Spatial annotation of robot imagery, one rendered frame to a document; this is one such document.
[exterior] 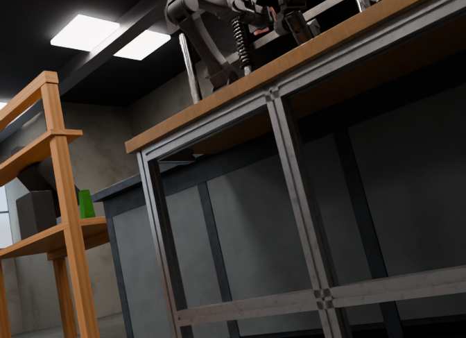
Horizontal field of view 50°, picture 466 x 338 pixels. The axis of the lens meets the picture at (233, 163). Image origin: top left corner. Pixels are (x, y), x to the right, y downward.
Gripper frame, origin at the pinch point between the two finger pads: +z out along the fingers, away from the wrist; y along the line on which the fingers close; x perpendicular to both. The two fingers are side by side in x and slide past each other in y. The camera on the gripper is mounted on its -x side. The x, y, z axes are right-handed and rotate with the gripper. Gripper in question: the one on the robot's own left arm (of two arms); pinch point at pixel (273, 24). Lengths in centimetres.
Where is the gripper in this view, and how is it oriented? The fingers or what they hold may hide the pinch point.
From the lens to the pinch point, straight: 203.2
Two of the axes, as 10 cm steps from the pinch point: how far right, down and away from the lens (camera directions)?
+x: 2.1, 9.6, -2.0
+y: -7.1, 2.9, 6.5
